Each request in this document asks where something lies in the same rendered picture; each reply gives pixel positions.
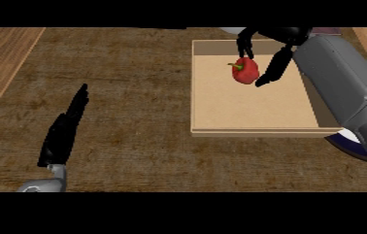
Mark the white plate with dark rim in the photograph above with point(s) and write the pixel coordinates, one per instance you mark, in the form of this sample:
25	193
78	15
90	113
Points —
351	144

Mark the cardboard box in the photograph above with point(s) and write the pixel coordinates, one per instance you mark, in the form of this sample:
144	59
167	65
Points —
252	92

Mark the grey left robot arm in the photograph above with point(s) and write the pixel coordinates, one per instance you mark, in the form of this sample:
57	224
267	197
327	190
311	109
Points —
52	181

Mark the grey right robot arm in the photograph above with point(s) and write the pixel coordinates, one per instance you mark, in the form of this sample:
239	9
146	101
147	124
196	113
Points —
335	79

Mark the pale wooden board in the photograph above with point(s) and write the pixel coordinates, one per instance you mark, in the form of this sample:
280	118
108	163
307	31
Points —
13	55

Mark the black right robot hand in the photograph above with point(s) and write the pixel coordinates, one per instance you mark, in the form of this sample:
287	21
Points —
281	47

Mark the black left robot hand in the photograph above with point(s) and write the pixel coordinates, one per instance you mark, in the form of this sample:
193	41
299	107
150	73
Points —
62	134

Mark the red bell pepper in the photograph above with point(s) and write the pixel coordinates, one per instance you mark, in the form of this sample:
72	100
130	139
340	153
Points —
245	71

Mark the pale round object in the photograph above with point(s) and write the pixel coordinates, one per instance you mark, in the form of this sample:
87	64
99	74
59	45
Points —
233	30

